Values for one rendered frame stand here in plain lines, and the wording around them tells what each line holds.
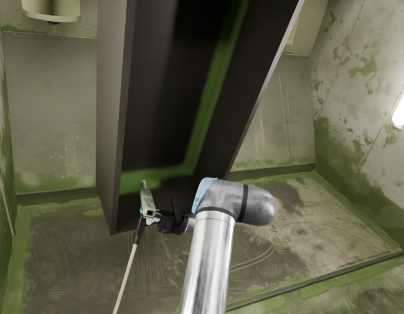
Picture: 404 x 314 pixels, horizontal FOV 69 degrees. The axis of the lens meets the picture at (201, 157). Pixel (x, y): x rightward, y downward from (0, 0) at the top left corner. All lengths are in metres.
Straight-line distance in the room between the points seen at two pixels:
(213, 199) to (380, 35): 2.35
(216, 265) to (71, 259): 1.40
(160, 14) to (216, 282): 1.00
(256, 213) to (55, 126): 1.79
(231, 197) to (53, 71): 1.87
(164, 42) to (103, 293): 1.36
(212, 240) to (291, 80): 2.58
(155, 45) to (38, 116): 1.27
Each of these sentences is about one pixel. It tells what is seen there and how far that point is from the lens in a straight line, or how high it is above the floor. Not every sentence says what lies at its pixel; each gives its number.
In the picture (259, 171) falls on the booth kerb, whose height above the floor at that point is 0.14.
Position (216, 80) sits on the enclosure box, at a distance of 1.58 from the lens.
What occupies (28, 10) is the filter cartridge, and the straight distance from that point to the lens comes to 2.18.
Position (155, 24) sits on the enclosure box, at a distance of 1.32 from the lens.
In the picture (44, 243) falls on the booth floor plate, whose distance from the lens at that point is 2.18.
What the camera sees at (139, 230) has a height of 0.62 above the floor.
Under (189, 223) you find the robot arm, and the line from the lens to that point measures 1.38.
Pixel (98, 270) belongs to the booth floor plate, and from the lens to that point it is 1.98.
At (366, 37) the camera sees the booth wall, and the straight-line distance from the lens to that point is 3.01.
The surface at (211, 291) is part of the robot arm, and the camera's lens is 0.75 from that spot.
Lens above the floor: 1.61
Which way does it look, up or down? 31 degrees down
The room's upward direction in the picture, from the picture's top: 10 degrees clockwise
